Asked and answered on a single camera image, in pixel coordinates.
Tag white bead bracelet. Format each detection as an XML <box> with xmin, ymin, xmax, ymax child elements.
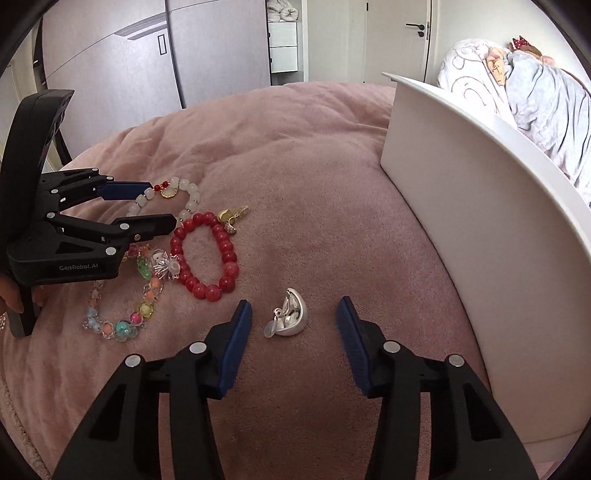
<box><xmin>127</xmin><ymin>176</ymin><xmax>202</xmax><ymax>227</ymax></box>

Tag red bead bracelet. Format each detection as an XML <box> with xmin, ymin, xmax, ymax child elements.
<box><xmin>170</xmin><ymin>211</ymin><xmax>240</xmax><ymax>301</ymax></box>

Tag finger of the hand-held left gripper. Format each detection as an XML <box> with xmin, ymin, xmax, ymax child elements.
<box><xmin>39</xmin><ymin>168</ymin><xmax>154</xmax><ymax>214</ymax></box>
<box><xmin>46</xmin><ymin>210</ymin><xmax>179</xmax><ymax>254</ymax></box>

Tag grey wardrobe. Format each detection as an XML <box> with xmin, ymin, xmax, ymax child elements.
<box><xmin>39</xmin><ymin>0</ymin><xmax>273</xmax><ymax>112</ymax></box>

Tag pink plush toy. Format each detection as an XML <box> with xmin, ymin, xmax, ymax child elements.
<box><xmin>484</xmin><ymin>46</ymin><xmax>509</xmax><ymax>85</ymax></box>

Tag white door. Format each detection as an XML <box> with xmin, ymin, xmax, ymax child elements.
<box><xmin>365</xmin><ymin>0</ymin><xmax>432</xmax><ymax>86</ymax></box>

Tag person's left hand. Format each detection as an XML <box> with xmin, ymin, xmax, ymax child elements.
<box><xmin>0</xmin><ymin>270</ymin><xmax>47</xmax><ymax>330</ymax></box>

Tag folded white towels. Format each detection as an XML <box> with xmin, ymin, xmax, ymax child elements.
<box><xmin>268</xmin><ymin>0</ymin><xmax>301</xmax><ymax>23</ymax></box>

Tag colourful bead bracelet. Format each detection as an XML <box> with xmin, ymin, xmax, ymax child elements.
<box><xmin>83</xmin><ymin>242</ymin><xmax>182</xmax><ymax>343</ymax></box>

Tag white bed board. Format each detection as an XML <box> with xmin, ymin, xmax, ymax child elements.
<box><xmin>379</xmin><ymin>71</ymin><xmax>591</xmax><ymax>448</ymax></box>

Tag silver earring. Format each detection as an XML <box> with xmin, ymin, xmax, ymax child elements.
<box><xmin>264</xmin><ymin>287</ymin><xmax>309</xmax><ymax>340</ymax></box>

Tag gold earring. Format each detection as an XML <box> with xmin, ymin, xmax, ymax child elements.
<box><xmin>217</xmin><ymin>205</ymin><xmax>250</xmax><ymax>235</ymax></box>

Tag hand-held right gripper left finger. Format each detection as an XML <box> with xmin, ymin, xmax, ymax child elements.
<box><xmin>51</xmin><ymin>299</ymin><xmax>254</xmax><ymax>480</ymax></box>

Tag pink blanket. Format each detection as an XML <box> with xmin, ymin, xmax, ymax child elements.
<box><xmin>0</xmin><ymin>82</ymin><xmax>491</xmax><ymax>480</ymax></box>

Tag grey blanket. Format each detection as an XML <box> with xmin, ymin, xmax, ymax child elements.
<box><xmin>505</xmin><ymin>48</ymin><xmax>591</xmax><ymax>204</ymax></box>

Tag white patterned blanket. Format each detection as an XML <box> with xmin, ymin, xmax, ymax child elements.
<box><xmin>436</xmin><ymin>39</ymin><xmax>514</xmax><ymax>121</ymax></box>

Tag white drawer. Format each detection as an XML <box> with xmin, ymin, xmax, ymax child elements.
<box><xmin>270</xmin><ymin>46</ymin><xmax>299</xmax><ymax>73</ymax></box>
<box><xmin>269</xmin><ymin>22</ymin><xmax>297</xmax><ymax>47</ymax></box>

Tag white shelf unit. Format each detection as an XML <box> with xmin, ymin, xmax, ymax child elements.
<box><xmin>266</xmin><ymin>0</ymin><xmax>306</xmax><ymax>86</ymax></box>

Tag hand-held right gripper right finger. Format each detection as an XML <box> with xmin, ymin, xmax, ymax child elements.
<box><xmin>335</xmin><ymin>296</ymin><xmax>541</xmax><ymax>480</ymax></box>

